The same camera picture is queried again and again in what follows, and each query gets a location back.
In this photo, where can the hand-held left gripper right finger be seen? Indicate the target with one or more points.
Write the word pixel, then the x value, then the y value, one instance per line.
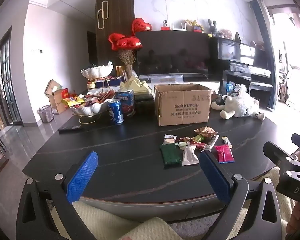
pixel 215 177

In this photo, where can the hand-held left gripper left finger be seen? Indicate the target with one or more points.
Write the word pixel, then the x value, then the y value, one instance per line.
pixel 82 175

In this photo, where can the pink snack packet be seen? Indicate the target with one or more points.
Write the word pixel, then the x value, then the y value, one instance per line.
pixel 223 153

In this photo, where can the white snack packet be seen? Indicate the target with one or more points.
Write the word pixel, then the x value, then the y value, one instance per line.
pixel 190 156

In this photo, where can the long black silver snack bar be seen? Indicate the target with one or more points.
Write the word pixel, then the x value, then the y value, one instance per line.
pixel 211 142

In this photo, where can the small red snack packet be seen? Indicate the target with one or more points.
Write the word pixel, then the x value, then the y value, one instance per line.
pixel 197 145

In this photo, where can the small yellow snack packet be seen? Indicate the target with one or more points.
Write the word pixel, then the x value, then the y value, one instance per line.
pixel 226 141

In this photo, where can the small green candy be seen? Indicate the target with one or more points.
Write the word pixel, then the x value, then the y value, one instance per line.
pixel 198 138

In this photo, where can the pale green candy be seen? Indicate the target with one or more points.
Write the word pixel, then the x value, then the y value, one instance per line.
pixel 182 145

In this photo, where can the brown crinkled snack packet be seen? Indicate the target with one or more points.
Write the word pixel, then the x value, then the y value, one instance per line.
pixel 206 131

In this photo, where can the green snack packet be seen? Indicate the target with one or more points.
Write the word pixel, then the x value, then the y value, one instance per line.
pixel 170 156

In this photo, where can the red gold candy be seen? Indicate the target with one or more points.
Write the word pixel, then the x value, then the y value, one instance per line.
pixel 183 139

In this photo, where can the clear cheese wedge packet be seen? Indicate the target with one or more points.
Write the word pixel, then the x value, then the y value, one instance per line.
pixel 169 140

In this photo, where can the brown cardboard box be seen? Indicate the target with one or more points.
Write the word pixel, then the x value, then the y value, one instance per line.
pixel 182 107

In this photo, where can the black remote control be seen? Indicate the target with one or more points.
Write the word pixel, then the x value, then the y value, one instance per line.
pixel 70 129

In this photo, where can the cream knitted blanket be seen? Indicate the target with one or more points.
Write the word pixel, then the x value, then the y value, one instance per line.
pixel 110 222

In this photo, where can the white plush sheep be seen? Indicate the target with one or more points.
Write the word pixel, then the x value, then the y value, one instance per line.
pixel 240 106

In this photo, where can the white tiered petal bowl stand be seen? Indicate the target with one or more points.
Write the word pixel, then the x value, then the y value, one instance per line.
pixel 90 110

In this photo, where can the piano stool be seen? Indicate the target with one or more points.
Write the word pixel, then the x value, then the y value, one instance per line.
pixel 261 86

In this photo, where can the grey waste basket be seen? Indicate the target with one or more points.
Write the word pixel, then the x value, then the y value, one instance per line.
pixel 46 114

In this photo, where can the blue soda can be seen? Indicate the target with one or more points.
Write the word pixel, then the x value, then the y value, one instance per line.
pixel 115 112

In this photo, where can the yellow snack bag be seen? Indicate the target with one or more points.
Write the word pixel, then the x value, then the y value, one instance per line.
pixel 72 102

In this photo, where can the open cardboard box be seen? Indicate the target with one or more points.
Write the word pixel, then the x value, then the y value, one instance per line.
pixel 57 102

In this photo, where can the pile of red snack packets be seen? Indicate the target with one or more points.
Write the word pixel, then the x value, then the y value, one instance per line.
pixel 97 98

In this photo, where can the blue snack bag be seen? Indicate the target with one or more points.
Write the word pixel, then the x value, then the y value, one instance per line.
pixel 126 101

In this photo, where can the dark box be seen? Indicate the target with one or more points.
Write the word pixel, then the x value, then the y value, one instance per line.
pixel 145 103

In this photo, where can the black piano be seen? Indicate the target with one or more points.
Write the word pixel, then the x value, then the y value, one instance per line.
pixel 240 62

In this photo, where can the white television cabinet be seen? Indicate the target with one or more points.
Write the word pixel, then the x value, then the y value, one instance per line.
pixel 205 81

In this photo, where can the blue gift box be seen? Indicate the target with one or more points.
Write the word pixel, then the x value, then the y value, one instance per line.
pixel 115 81

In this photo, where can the cream mountain shaped ornament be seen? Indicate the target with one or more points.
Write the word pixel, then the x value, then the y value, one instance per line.
pixel 136 86

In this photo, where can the dark metronome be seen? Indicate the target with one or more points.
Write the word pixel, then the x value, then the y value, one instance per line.
pixel 237 38

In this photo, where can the dark glazed door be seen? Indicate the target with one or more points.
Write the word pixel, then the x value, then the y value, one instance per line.
pixel 7 80

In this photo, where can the dried flower bouquet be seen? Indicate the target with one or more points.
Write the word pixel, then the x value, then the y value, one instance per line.
pixel 127 60

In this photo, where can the brown plush bear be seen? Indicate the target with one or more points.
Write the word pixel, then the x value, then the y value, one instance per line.
pixel 225 33

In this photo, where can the black television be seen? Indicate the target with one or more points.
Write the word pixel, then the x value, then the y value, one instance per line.
pixel 172 55

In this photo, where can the grey rabbit figurine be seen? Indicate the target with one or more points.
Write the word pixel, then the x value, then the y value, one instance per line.
pixel 212 28

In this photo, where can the yellow plush toy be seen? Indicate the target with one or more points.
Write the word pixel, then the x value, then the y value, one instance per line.
pixel 191 23

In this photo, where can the white frame stand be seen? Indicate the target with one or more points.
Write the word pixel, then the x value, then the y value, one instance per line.
pixel 180 27

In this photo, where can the white small camera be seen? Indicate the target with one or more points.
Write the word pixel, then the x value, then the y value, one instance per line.
pixel 165 24

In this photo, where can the gold loop wall lamp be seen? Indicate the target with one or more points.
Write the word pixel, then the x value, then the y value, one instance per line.
pixel 103 15

